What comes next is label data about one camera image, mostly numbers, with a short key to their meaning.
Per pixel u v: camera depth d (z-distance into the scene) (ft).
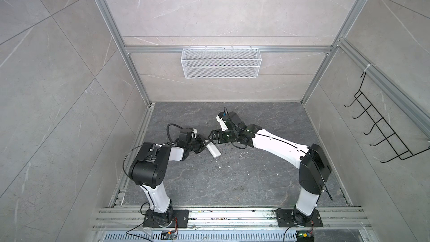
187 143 2.61
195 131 3.06
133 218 2.45
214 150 2.98
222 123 2.27
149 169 1.59
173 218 2.39
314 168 1.45
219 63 3.30
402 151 1.93
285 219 2.40
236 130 2.12
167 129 2.66
